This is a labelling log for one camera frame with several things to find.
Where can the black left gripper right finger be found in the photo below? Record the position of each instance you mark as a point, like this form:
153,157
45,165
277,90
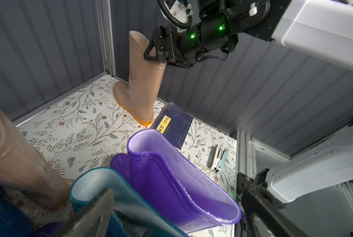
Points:
263,220

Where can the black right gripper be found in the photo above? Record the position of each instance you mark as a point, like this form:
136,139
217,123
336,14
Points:
192,46

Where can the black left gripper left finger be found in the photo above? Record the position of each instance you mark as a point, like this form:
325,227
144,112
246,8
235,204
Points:
92,220

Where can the beige rain boot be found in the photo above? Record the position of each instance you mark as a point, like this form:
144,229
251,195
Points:
145,78
23,168

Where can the blue rain boot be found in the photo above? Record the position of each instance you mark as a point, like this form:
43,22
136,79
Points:
13,222

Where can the purple boot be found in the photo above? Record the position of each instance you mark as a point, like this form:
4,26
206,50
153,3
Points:
48,229
172,185

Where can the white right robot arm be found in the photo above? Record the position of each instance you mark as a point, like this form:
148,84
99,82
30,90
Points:
279,71

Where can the teal front boot right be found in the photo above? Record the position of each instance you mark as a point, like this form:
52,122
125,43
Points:
131,215

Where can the dark blue book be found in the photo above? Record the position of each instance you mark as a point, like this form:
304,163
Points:
174,124

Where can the floral floor mat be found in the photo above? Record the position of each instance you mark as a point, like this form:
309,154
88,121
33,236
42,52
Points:
87,129

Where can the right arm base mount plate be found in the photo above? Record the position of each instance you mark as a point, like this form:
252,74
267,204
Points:
259,185

